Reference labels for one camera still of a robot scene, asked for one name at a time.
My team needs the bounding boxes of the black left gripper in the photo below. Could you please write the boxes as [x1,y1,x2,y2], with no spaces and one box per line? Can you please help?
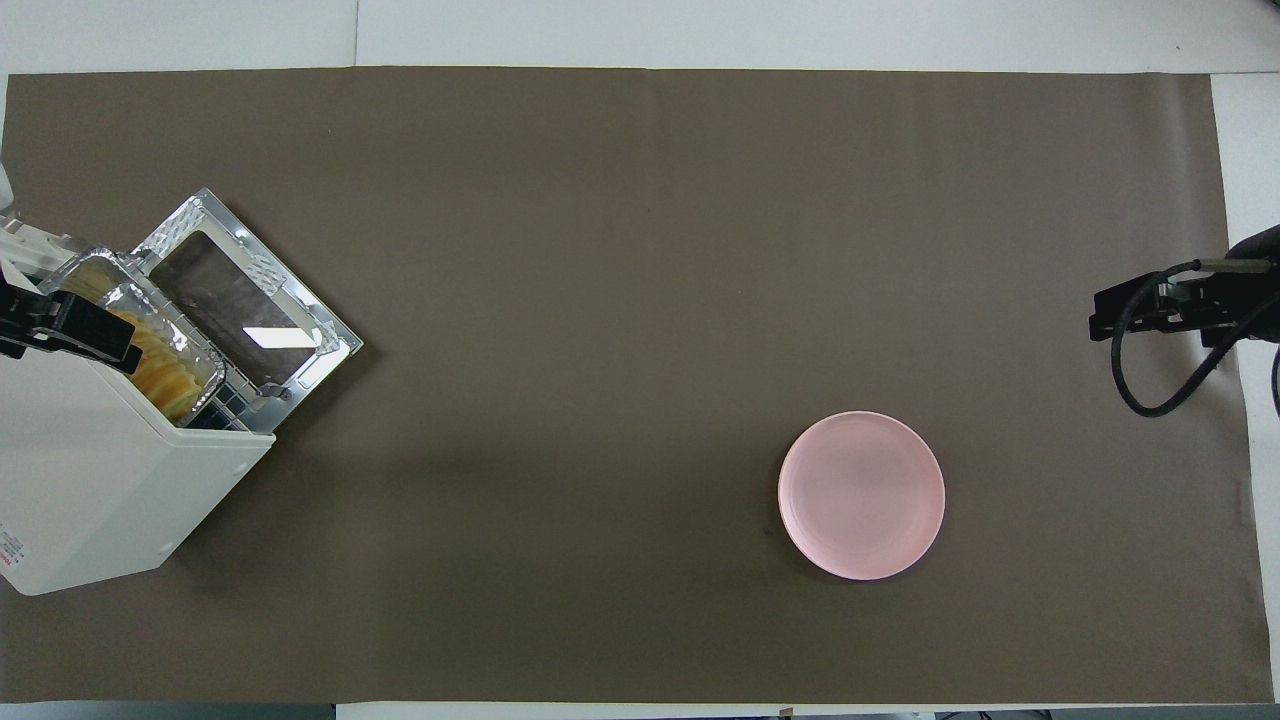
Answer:
[0,290,143,377]

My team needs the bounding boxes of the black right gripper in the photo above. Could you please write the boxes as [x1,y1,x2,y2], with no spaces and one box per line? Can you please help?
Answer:
[1090,265,1252,349]

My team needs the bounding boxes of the aluminium foil tray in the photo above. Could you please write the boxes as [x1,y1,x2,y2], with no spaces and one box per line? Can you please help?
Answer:
[40,248,229,429]

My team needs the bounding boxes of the sliced yellow bread loaf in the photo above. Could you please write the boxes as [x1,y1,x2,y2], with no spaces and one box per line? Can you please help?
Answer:
[100,305,209,423]

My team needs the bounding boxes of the white toaster oven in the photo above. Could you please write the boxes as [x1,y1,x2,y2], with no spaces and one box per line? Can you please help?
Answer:
[0,213,277,598]

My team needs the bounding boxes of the chrome glass oven door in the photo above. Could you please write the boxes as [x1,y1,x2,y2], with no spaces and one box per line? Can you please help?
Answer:
[130,187,365,423]

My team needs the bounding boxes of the pink round plate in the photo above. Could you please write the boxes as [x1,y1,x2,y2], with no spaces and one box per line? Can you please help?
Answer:
[778,411,947,582]

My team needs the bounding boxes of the brown table mat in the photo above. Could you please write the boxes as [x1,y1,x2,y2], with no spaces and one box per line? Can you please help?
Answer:
[0,67,1277,705]

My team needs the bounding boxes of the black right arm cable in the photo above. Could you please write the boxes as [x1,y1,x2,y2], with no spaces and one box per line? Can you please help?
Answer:
[1110,259,1280,420]

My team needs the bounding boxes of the oven wire rack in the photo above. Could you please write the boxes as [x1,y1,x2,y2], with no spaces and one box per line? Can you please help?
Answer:
[185,380,277,433]

